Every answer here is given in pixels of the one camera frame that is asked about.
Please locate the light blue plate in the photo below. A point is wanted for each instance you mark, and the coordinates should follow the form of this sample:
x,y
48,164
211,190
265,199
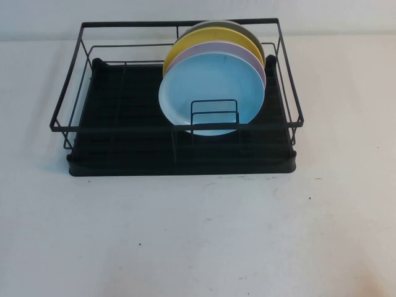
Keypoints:
x,y
210,83

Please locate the yellow plate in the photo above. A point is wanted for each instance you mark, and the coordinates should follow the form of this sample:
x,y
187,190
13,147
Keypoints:
x,y
201,37

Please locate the pale purple plate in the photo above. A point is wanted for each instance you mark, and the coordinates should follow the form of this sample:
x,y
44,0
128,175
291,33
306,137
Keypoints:
x,y
216,49

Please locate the black plastic drip tray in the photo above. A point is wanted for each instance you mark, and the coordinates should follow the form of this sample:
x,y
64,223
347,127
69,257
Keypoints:
x,y
123,164

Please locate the grey green plate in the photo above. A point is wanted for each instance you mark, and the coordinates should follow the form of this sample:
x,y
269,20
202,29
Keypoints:
x,y
247,31

